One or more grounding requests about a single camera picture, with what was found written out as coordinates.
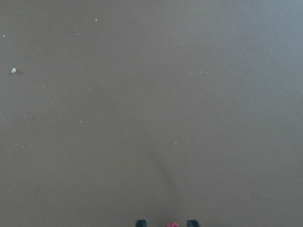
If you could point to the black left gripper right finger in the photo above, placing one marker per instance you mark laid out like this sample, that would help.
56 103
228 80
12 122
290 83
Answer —
192 223

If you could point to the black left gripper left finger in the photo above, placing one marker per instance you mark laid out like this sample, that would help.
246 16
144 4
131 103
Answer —
141 223

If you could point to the red strawberry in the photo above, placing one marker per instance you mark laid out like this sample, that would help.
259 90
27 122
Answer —
172 224

